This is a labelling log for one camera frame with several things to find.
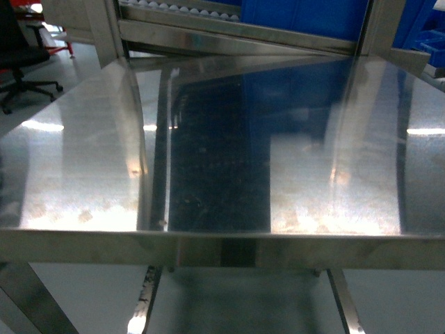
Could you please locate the steel roller rack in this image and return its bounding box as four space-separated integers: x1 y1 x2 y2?
41 0 432 70

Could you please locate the large blue plastic crate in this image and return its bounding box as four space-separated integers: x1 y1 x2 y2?
241 0 368 42

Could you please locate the black office chair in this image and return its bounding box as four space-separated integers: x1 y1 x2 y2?
1 1 63 115

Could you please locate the red metal table frame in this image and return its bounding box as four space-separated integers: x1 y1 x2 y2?
14 4 74 58

